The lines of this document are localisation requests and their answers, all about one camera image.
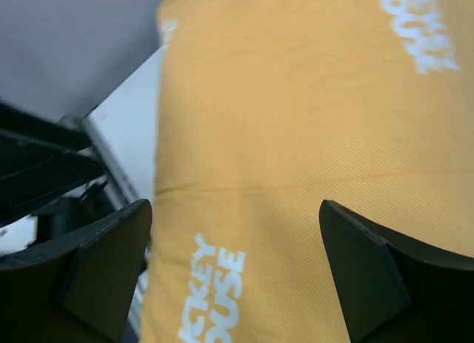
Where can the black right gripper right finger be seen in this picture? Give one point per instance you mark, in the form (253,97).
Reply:
(392,287)

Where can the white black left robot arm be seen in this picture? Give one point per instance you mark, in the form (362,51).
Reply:
(40,161)

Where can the yellow printed pillowcase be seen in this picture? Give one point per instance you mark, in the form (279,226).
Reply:
(269,107)

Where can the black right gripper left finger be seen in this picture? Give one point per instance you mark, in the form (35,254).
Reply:
(79,286)

